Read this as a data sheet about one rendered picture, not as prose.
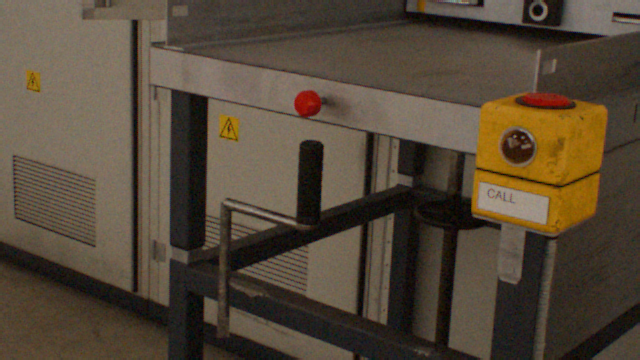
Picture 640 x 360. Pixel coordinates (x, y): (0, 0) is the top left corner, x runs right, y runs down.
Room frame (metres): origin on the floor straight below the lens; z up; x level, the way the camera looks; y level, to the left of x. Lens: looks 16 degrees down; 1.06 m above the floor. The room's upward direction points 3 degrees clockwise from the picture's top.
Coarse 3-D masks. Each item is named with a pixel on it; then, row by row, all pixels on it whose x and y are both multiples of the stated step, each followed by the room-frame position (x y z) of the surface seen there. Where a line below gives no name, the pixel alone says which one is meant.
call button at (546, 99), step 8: (528, 96) 0.83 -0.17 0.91; (536, 96) 0.84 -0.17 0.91; (544, 96) 0.84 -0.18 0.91; (552, 96) 0.84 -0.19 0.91; (560, 96) 0.84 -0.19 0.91; (536, 104) 0.82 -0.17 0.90; (544, 104) 0.82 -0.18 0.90; (552, 104) 0.82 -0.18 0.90; (560, 104) 0.82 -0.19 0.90; (568, 104) 0.83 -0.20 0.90
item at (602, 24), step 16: (416, 0) 1.83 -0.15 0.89; (480, 0) 1.75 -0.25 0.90; (496, 0) 1.73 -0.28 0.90; (512, 0) 1.72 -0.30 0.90; (576, 0) 1.65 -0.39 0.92; (592, 0) 1.63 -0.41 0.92; (608, 0) 1.62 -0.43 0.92; (624, 0) 1.60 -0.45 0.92; (464, 16) 1.77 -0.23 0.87; (480, 16) 1.75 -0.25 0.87; (496, 16) 1.73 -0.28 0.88; (512, 16) 1.71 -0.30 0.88; (576, 16) 1.65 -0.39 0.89; (592, 16) 1.63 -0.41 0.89; (608, 16) 1.61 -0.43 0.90; (624, 16) 1.60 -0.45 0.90; (592, 32) 1.63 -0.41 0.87; (608, 32) 1.61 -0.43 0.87; (624, 32) 1.60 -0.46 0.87
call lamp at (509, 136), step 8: (512, 128) 0.81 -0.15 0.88; (520, 128) 0.80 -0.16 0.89; (504, 136) 0.81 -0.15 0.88; (512, 136) 0.80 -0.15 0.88; (520, 136) 0.80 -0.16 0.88; (528, 136) 0.80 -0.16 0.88; (504, 144) 0.80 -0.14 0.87; (512, 144) 0.80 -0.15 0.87; (520, 144) 0.79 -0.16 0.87; (528, 144) 0.79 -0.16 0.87; (536, 144) 0.80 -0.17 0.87; (504, 152) 0.80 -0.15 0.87; (512, 152) 0.79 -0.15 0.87; (520, 152) 0.79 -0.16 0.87; (528, 152) 0.79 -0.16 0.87; (536, 152) 0.79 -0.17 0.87; (504, 160) 0.81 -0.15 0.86; (512, 160) 0.80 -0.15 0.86; (520, 160) 0.80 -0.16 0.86; (528, 160) 0.80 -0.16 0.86
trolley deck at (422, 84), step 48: (240, 48) 1.42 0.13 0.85; (288, 48) 1.45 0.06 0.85; (336, 48) 1.47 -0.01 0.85; (384, 48) 1.49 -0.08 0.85; (432, 48) 1.52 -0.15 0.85; (480, 48) 1.54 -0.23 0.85; (528, 48) 1.57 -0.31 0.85; (240, 96) 1.30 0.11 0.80; (288, 96) 1.25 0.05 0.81; (336, 96) 1.21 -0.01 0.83; (384, 96) 1.17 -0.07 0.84; (432, 96) 1.13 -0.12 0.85; (480, 96) 1.15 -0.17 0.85; (624, 96) 1.19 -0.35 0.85; (432, 144) 1.12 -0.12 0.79; (624, 144) 1.18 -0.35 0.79
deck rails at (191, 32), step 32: (192, 0) 1.42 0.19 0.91; (224, 0) 1.48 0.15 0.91; (256, 0) 1.53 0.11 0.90; (288, 0) 1.59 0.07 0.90; (320, 0) 1.65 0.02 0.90; (352, 0) 1.72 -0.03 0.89; (384, 0) 1.80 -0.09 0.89; (192, 32) 1.42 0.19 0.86; (224, 32) 1.48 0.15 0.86; (256, 32) 1.53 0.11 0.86; (288, 32) 1.59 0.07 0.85; (320, 32) 1.61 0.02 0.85; (576, 64) 1.12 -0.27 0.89; (608, 64) 1.19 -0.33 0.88; (576, 96) 1.13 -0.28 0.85
